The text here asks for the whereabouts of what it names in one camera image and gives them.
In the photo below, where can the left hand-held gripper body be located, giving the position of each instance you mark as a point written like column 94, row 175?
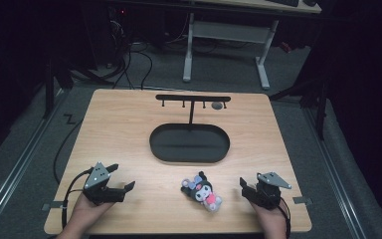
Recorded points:
column 96, row 177

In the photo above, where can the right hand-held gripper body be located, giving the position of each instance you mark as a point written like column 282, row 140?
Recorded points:
column 268, row 191

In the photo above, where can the black and pink plush toy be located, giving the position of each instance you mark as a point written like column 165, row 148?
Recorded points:
column 201, row 191

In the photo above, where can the person's right hand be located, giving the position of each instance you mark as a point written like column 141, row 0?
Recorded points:
column 269, row 220

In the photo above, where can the person's left hand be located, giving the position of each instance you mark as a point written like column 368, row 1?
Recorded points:
column 88, row 214

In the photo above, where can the black hook rack with tray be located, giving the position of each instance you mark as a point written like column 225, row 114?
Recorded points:
column 189, row 142

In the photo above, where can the grey round table grommet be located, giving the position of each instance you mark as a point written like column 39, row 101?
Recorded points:
column 217, row 105

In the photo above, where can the black metal stand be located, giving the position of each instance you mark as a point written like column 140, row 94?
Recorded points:
column 49, row 89
column 315, row 96

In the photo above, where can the white-legged wooden desk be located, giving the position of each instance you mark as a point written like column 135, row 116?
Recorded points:
column 232, row 31

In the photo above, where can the black keyboard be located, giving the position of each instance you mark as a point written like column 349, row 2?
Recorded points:
column 283, row 2

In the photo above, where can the grey metal table bracket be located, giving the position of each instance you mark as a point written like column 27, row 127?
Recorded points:
column 51, row 206
column 302, row 200

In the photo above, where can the metal floor rail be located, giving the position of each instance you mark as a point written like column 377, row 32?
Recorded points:
column 335, row 172
column 20, row 162

